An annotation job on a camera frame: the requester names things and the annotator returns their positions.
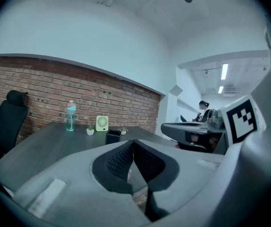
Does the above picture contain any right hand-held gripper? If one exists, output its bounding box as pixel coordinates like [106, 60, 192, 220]
[161, 95, 262, 155]

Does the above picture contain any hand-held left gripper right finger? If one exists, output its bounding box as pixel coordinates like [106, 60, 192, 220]
[133, 140, 228, 223]

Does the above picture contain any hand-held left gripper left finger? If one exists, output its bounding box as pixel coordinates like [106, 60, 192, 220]
[0, 140, 152, 227]

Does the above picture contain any black pen holder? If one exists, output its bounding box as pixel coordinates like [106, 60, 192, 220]
[105, 130, 122, 146]

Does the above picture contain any long ceiling light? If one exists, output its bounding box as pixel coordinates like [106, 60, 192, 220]
[221, 63, 229, 80]

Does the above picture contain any clear teal water bottle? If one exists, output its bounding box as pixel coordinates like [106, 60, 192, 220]
[65, 100, 76, 132]

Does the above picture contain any black office chair with headrest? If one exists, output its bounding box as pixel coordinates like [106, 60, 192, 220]
[0, 90, 29, 155]

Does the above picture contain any grey wall panel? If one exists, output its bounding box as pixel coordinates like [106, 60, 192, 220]
[169, 84, 183, 97]

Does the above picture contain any small green desk fan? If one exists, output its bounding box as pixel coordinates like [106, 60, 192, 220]
[95, 115, 109, 132]

